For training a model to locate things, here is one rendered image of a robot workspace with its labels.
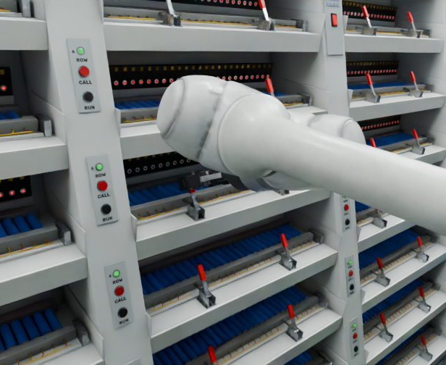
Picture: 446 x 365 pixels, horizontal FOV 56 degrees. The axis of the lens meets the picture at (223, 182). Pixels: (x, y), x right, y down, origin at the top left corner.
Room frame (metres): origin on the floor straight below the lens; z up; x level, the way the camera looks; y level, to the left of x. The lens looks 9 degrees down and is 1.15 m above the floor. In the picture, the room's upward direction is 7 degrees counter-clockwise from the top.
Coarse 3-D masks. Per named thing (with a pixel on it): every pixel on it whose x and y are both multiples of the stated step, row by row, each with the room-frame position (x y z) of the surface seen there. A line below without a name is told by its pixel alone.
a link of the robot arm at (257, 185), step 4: (244, 180) 0.68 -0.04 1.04; (248, 180) 0.67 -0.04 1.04; (252, 180) 0.67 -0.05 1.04; (256, 180) 0.66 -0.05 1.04; (260, 180) 0.65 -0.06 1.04; (244, 184) 0.69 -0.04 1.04; (248, 184) 0.68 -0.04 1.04; (252, 184) 0.67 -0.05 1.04; (256, 184) 0.67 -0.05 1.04; (260, 184) 0.66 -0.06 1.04; (264, 184) 0.65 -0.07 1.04; (248, 188) 0.69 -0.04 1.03; (252, 188) 0.68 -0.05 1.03; (256, 188) 0.68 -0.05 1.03; (260, 188) 0.67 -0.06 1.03; (264, 188) 0.67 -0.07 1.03; (268, 188) 0.66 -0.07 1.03; (272, 188) 0.66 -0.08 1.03; (256, 192) 0.70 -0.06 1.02
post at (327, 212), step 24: (288, 0) 1.22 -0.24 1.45; (312, 0) 1.15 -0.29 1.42; (288, 72) 1.24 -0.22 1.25; (312, 72) 1.17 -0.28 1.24; (336, 72) 1.16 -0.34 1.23; (336, 96) 1.16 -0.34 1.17; (288, 216) 1.28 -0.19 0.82; (312, 216) 1.20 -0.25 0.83; (336, 216) 1.13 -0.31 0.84; (336, 264) 1.14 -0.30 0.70; (336, 288) 1.15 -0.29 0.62; (360, 288) 1.19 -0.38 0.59; (360, 312) 1.18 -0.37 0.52; (336, 336) 1.16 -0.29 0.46; (360, 336) 1.18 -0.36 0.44; (360, 360) 1.17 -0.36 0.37
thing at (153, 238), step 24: (192, 168) 1.06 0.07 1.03; (240, 192) 1.02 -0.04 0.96; (264, 192) 1.03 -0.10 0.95; (312, 192) 1.08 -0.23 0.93; (216, 216) 0.89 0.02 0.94; (240, 216) 0.93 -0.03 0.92; (264, 216) 0.99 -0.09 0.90; (144, 240) 0.78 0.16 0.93; (168, 240) 0.81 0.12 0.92; (192, 240) 0.86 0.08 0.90
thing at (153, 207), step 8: (200, 192) 0.95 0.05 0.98; (208, 192) 0.95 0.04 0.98; (216, 192) 0.97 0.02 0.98; (224, 192) 0.99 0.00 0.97; (232, 192) 1.00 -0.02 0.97; (160, 200) 0.89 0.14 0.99; (168, 200) 0.89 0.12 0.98; (176, 200) 0.90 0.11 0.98; (200, 200) 0.94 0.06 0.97; (136, 208) 0.85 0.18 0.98; (144, 208) 0.85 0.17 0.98; (152, 208) 0.87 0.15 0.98; (160, 208) 0.88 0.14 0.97; (168, 208) 0.89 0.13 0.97; (136, 216) 0.85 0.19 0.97; (144, 216) 0.86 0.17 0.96; (152, 216) 0.85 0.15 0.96
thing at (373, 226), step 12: (360, 204) 1.41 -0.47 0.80; (360, 216) 1.31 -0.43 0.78; (372, 216) 1.32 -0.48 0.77; (384, 216) 1.37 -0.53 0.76; (360, 228) 1.18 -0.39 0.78; (372, 228) 1.28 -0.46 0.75; (384, 228) 1.29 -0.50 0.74; (396, 228) 1.33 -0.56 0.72; (360, 240) 1.20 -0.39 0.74; (372, 240) 1.25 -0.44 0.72
